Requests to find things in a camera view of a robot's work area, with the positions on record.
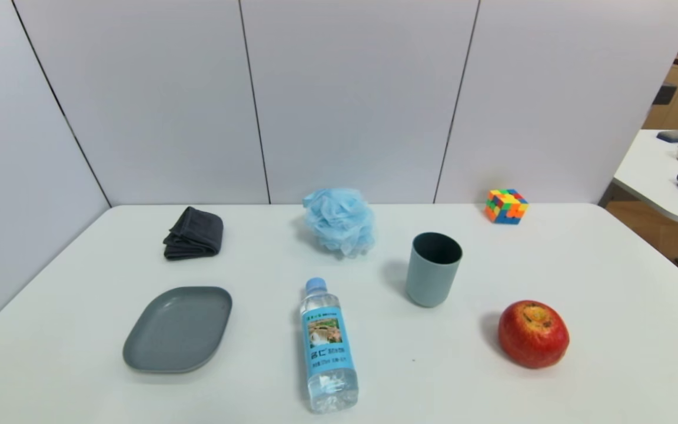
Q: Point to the red apple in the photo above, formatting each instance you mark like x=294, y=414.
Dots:
x=533, y=338

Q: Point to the light blue bath loofah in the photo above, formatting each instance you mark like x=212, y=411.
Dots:
x=339, y=221

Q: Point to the white side table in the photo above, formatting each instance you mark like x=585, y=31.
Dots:
x=651, y=176

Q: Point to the small grey oval object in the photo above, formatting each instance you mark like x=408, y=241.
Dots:
x=674, y=136

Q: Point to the colourful puzzle cube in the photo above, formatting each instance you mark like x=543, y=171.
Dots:
x=507, y=207

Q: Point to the dark grey folded towel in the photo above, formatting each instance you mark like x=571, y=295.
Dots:
x=195, y=235

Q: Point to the clear water bottle blue label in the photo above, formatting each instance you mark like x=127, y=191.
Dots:
x=327, y=347

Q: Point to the grey plastic dish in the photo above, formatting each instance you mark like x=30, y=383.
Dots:
x=177, y=330

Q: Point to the teal plastic cup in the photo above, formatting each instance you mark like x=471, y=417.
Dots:
x=430, y=282

